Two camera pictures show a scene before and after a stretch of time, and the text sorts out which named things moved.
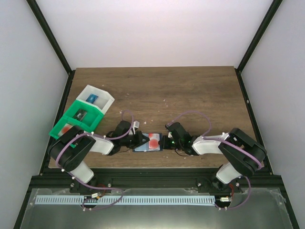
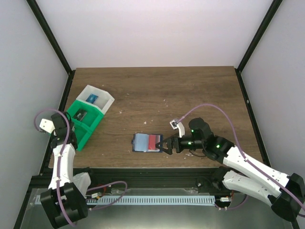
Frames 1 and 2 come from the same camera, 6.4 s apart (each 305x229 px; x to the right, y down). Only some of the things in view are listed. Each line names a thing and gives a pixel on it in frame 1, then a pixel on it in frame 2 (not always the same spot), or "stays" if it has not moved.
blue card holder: (152, 144) stays
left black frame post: (36, 11) stays
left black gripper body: (137, 139) to (72, 126)
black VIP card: (80, 114) stays
